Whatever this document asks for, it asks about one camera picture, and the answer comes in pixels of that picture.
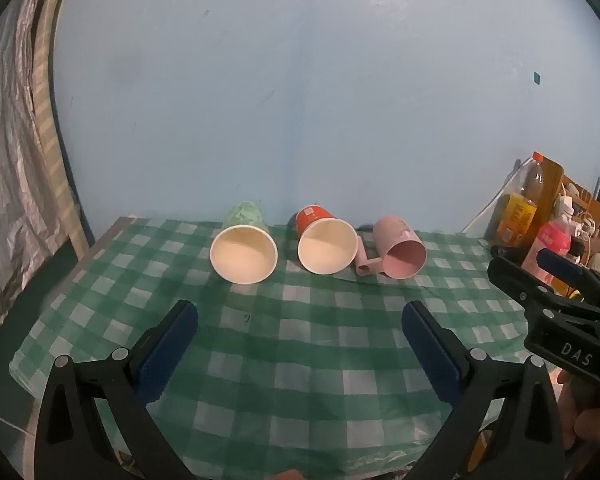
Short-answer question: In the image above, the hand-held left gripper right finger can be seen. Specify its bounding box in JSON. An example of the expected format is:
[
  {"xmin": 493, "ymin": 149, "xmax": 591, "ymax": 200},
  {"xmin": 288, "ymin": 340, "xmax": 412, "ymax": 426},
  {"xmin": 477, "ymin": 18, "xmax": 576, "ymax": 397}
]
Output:
[{"xmin": 401, "ymin": 301, "xmax": 567, "ymax": 480}]

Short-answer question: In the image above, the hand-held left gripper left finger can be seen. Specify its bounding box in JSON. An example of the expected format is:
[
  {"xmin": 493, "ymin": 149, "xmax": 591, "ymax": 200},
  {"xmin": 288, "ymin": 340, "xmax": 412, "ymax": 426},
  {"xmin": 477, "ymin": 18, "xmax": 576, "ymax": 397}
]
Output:
[{"xmin": 34, "ymin": 299, "xmax": 199, "ymax": 480}]

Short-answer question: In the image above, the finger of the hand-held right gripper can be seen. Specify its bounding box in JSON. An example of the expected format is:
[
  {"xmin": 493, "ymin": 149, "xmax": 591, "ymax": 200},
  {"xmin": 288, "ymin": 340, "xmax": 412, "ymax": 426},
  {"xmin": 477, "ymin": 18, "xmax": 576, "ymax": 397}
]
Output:
[
  {"xmin": 487, "ymin": 245, "xmax": 561, "ymax": 318},
  {"xmin": 537, "ymin": 248, "xmax": 600, "ymax": 313}
]

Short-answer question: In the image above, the green patterned paper cup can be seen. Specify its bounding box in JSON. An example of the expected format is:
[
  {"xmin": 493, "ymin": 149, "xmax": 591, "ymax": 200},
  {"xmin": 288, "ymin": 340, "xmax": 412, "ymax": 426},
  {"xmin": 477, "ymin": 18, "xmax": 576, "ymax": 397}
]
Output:
[{"xmin": 209, "ymin": 200, "xmax": 279, "ymax": 286}]

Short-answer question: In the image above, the red paper cup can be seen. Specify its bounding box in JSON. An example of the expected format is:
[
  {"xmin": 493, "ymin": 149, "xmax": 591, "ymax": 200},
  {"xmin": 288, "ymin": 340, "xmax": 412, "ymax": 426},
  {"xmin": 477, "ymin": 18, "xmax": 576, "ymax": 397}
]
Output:
[{"xmin": 295, "ymin": 204, "xmax": 359, "ymax": 276}]

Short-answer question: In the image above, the person's right hand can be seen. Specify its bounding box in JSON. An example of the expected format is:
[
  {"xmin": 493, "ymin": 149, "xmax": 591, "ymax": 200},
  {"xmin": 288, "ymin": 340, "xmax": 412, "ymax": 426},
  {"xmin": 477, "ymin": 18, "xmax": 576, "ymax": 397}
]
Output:
[{"xmin": 554, "ymin": 367, "xmax": 600, "ymax": 467}]

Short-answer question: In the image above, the pink drink bottle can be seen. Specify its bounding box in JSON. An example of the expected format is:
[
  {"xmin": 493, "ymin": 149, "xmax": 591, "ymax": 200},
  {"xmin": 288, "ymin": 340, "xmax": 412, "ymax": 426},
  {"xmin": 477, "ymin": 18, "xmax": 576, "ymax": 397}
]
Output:
[{"xmin": 521, "ymin": 209, "xmax": 575, "ymax": 297}]

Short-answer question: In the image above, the orange-capped tea bottle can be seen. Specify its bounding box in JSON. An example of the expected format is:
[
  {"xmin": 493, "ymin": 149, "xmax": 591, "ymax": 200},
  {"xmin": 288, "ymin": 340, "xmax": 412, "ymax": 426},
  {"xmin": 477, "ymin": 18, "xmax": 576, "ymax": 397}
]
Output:
[{"xmin": 494, "ymin": 151, "xmax": 547, "ymax": 262}]

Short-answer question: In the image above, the wooden desk rack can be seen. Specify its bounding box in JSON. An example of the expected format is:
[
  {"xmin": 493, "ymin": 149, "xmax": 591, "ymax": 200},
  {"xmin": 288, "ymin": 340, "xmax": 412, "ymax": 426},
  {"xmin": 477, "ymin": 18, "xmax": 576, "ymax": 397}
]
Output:
[{"xmin": 544, "ymin": 157, "xmax": 600, "ymax": 267}]

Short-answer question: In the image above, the pink mug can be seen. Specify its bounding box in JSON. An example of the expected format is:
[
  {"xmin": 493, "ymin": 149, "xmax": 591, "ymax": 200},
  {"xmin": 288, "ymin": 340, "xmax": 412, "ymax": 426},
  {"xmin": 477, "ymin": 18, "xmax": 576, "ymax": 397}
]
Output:
[{"xmin": 355, "ymin": 215, "xmax": 427, "ymax": 279}]

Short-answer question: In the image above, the green checkered tablecloth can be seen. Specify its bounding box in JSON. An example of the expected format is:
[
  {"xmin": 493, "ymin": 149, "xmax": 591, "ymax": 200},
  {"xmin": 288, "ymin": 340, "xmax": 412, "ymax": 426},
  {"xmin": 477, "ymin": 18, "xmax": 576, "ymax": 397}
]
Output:
[{"xmin": 9, "ymin": 217, "xmax": 533, "ymax": 476}]

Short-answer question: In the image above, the silver foil curtain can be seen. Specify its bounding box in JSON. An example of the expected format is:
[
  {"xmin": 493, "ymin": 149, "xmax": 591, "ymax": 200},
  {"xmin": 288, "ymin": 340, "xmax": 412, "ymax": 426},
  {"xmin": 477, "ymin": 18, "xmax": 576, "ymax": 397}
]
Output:
[{"xmin": 0, "ymin": 0, "xmax": 73, "ymax": 348}]

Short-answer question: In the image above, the white cable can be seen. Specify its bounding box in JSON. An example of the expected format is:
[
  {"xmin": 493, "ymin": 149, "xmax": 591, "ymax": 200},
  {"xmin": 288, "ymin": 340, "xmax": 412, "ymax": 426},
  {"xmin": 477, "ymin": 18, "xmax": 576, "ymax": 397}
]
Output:
[{"xmin": 461, "ymin": 159, "xmax": 525, "ymax": 234}]

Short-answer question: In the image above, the striped wooden post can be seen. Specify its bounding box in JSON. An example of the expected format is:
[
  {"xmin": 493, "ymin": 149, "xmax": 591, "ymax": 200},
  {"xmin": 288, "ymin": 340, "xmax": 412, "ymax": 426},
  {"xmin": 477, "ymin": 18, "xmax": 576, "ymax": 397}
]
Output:
[{"xmin": 31, "ymin": 0, "xmax": 90, "ymax": 262}]

